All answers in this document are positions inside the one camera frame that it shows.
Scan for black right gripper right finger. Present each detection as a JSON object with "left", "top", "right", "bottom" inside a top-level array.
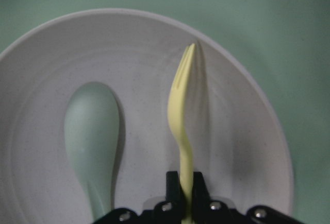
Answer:
[{"left": 192, "top": 171, "right": 234, "bottom": 218}]

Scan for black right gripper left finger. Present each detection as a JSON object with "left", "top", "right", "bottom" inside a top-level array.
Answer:
[{"left": 153, "top": 171, "right": 186, "bottom": 219}]

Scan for yellow plastic fork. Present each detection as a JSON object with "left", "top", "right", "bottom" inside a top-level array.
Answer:
[{"left": 167, "top": 43, "right": 196, "bottom": 223}]

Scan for white round plate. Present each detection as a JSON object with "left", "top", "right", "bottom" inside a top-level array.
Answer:
[{"left": 1, "top": 9, "right": 293, "bottom": 223}]

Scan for light green plastic spoon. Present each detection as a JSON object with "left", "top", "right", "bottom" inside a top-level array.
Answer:
[{"left": 64, "top": 82, "right": 120, "bottom": 220}]

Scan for light green tray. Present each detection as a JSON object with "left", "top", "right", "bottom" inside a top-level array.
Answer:
[{"left": 1, "top": 0, "right": 329, "bottom": 223}]

